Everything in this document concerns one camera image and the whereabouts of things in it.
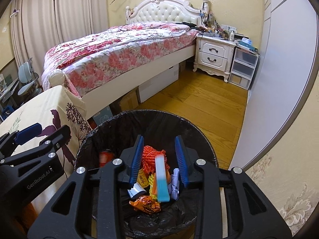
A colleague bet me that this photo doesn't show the white ornate nightstand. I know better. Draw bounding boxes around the white ornate nightstand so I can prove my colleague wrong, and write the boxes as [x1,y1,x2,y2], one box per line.
[193,34,236,83]

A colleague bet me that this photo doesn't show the clear plastic drawer unit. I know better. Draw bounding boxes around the clear plastic drawer unit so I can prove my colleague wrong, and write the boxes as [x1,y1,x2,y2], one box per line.
[228,45,259,90]

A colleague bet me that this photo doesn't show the black trash bin with bag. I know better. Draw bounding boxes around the black trash bin with bag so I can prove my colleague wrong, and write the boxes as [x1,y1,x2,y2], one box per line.
[75,110,219,238]

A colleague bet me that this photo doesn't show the large bed with white frame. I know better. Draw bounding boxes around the large bed with white frame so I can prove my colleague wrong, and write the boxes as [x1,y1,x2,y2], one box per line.
[42,0,202,118]

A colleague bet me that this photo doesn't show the light blue desk chair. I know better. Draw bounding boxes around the light blue desk chair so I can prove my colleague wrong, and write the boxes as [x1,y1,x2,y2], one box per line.
[18,58,43,98]

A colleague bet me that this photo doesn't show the yellow label brown bottle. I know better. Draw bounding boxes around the yellow label brown bottle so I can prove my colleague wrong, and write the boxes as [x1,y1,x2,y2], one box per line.
[137,168,149,188]

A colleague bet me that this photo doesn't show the pink floral quilt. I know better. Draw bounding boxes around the pink floral quilt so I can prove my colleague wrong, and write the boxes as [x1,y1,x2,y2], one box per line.
[42,22,198,97]

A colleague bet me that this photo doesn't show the study desk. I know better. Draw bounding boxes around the study desk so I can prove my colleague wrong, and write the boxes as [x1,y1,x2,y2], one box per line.
[0,78,20,112]

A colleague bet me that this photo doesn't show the floral cream bedspread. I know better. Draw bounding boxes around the floral cream bedspread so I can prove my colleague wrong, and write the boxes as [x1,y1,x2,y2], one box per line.
[0,85,93,217]

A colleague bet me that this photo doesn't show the white storage box under bed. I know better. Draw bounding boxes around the white storage box under bed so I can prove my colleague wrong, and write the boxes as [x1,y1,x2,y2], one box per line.
[138,64,179,103]

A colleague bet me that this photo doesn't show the white blue printed packet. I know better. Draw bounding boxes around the white blue printed packet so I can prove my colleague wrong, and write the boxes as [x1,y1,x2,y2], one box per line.
[128,182,147,201]

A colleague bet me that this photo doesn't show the orange paper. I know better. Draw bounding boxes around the orange paper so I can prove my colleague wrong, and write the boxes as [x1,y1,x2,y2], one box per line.
[152,178,157,195]

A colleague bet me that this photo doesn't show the white tufted headboard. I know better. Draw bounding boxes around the white tufted headboard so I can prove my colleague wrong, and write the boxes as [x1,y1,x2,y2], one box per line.
[125,0,209,26]

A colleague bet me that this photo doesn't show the beige curtains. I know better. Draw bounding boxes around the beige curtains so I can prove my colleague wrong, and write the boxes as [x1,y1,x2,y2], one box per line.
[10,0,109,75]

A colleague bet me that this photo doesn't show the lavender paper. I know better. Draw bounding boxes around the lavender paper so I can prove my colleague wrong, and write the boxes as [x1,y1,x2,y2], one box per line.
[168,168,179,201]

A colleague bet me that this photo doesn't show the red foam fruit net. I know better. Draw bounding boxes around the red foam fruit net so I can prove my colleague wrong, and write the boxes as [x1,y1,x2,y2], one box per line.
[141,146,170,177]

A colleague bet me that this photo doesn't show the orange crinkled wrapper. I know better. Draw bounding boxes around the orange crinkled wrapper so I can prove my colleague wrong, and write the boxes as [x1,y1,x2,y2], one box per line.
[129,196,160,214]

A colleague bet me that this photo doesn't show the red label black-cap bottle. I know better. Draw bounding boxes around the red label black-cap bottle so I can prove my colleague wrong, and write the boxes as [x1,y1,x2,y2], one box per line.
[99,151,115,167]

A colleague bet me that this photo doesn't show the cardboard box under bed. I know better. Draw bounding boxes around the cardboard box under bed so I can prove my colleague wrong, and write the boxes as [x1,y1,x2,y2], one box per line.
[110,87,139,114]

